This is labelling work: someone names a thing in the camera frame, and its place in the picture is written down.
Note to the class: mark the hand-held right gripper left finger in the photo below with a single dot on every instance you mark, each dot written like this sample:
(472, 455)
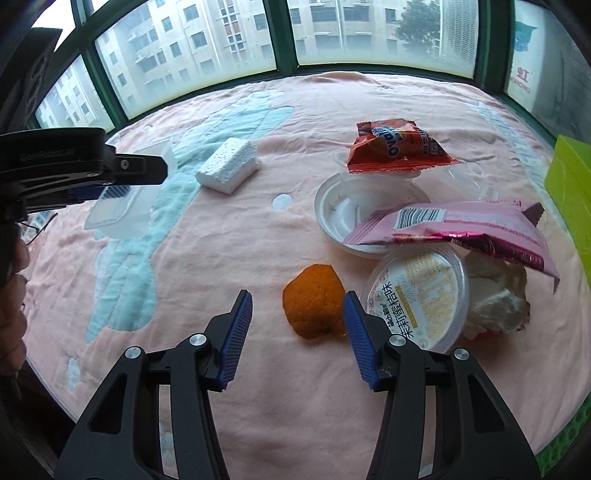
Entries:
(235, 337)

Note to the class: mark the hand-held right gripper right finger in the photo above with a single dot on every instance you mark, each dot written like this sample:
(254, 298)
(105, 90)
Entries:
(360, 337)

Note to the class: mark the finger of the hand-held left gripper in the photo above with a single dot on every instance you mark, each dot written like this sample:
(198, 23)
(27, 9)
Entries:
(94, 191)
(138, 168)

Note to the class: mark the clear square plastic tray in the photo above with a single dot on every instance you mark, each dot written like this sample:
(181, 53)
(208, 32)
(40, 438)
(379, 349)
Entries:
(122, 212)

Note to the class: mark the orange peel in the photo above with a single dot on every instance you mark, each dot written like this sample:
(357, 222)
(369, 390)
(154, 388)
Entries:
(314, 302)

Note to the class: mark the paper wrapper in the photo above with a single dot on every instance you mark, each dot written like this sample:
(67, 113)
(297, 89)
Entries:
(496, 295)

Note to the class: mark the pink snack wrapper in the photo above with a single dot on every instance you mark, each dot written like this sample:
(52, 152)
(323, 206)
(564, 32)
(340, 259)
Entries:
(461, 224)

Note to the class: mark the clear plastic cup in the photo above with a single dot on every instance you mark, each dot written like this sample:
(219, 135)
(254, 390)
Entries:
(461, 177)

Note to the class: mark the red snack wrapper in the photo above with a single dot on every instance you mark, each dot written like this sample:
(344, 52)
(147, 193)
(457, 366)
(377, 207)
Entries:
(397, 143)

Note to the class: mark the green mesh plastic basket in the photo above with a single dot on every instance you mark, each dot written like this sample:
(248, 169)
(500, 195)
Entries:
(561, 445)

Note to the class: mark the person's left hand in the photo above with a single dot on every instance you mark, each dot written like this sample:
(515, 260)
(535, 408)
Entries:
(10, 314)

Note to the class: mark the clear round labelled container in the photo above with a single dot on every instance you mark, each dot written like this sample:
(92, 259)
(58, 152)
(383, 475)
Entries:
(425, 295)

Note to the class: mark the white foam block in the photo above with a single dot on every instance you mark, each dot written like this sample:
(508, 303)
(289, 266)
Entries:
(228, 164)

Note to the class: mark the pink printed blanket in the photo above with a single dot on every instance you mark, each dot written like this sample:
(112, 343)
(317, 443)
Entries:
(295, 415)

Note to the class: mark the lime green box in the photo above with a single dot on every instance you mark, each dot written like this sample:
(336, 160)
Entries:
(570, 180)

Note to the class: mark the green window frame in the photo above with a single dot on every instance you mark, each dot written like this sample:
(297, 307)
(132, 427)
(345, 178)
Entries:
(282, 32)

